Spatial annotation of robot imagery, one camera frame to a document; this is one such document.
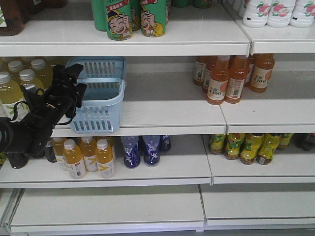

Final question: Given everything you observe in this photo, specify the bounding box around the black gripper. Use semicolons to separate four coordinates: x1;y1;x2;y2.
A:
36;64;87;123

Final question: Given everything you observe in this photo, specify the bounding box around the light blue plastic basket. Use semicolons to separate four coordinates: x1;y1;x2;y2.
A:
66;57;126;134

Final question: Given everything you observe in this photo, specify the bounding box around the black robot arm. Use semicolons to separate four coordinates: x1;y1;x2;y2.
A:
0;64;87;169

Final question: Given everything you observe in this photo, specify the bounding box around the pale green drink bottle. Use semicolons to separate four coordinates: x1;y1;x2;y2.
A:
0;71;29;121
31;59;53;89
8;60;24;84
19;69;44;95

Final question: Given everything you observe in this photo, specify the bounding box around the white top shelf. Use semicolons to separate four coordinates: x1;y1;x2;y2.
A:
0;0;315;57

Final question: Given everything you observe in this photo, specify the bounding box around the orange vitamin drink bottle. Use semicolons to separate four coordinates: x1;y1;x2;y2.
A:
80;136;98;172
63;139;86;179
53;137;67;171
95;139;115;178

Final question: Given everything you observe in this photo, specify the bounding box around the green cartoon tea bottle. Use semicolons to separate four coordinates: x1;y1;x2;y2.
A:
104;0;132;41
140;0;166;37

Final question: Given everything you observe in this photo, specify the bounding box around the dark tea bottle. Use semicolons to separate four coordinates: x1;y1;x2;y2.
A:
44;138;57;163

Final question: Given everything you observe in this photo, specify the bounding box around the white upper middle shelf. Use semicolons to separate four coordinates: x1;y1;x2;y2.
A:
50;73;315;138

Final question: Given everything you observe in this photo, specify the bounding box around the brown tea bottle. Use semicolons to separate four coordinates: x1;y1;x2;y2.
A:
0;0;31;36

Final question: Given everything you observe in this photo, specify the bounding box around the blue sports drink bottle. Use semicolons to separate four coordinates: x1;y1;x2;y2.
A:
121;136;140;168
143;135;160;166
159;135;171;152

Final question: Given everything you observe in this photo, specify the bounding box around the white lower middle shelf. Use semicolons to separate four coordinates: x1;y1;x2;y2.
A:
0;142;315;188

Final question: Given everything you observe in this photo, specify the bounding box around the orange C100 juice bottle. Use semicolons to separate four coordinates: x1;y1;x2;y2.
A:
224;55;248;104
207;56;230;105
249;54;275;93

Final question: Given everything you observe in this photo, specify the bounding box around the yellow iced tea bottle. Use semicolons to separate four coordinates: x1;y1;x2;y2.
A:
240;133;264;165
277;133;294;150
224;133;246;160
256;133;281;165
209;134;226;154

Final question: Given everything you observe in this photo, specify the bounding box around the white peach drink bottle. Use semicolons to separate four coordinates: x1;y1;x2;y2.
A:
267;0;296;28
243;0;272;28
289;0;315;28

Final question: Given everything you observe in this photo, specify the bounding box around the plastic cola bottle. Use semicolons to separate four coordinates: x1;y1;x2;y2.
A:
293;133;315;151

